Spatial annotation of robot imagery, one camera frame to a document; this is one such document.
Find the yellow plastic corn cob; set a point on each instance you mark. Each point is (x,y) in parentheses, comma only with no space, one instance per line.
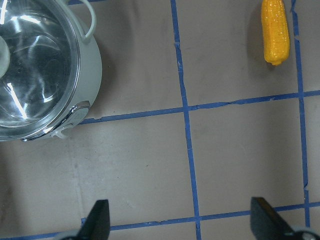
(276,39)

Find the glass pot lid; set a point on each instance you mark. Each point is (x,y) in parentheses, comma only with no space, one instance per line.
(39,65)

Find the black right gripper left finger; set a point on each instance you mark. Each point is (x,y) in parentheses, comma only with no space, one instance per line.
(97,224)

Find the grey steel cooking pot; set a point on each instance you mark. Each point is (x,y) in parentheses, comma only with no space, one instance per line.
(89,78)

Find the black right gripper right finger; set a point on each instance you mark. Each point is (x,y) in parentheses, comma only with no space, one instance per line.
(266,223)

